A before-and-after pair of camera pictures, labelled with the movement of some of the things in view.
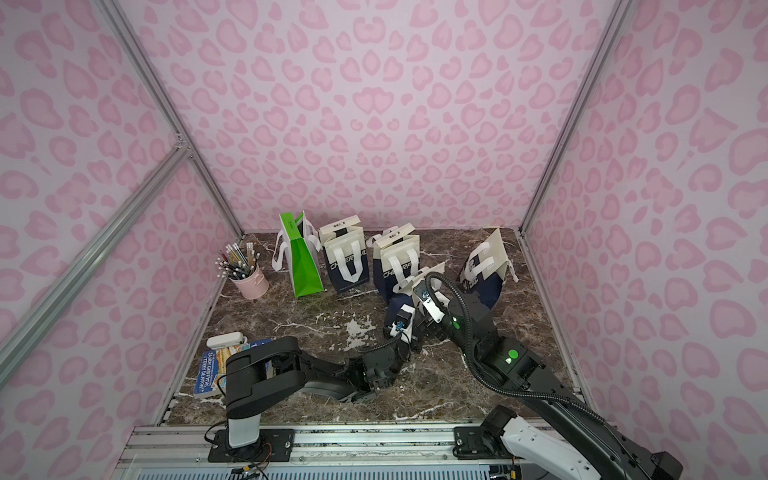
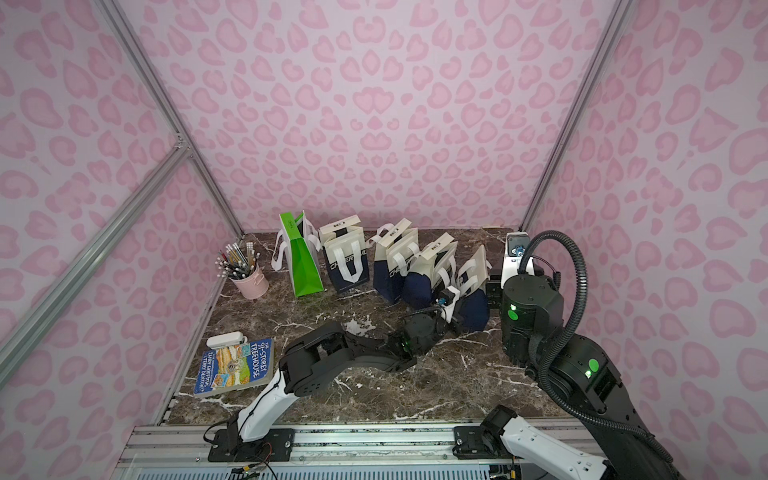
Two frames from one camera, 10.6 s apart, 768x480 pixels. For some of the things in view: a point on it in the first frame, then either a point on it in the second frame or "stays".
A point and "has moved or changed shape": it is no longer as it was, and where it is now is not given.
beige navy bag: [345, 253] stays
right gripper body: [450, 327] → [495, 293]
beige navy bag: [403, 289] has moved or changed shape
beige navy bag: [486, 267] has moved or changed shape
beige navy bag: [396, 257] has moved or changed shape
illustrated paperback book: [211, 366] stays
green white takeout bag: [297, 248] stays
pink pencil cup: [240, 265] stays
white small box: [222, 341] stays
